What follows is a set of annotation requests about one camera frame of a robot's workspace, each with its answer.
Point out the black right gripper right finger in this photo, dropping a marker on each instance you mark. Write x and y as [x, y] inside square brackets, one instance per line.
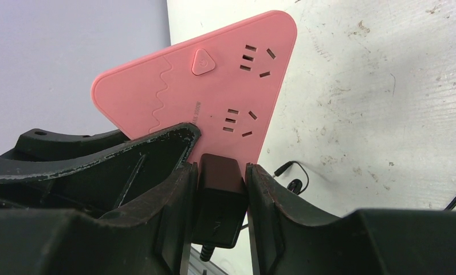
[288, 235]

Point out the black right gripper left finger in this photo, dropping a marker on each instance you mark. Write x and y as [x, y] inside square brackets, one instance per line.
[148, 235]

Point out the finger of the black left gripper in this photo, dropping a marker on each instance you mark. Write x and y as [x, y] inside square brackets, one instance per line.
[38, 145]
[103, 180]

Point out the black TP-Link adapter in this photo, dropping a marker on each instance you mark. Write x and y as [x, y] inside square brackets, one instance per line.
[220, 206]

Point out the pink triangular power strip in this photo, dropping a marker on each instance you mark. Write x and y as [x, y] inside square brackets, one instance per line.
[225, 82]

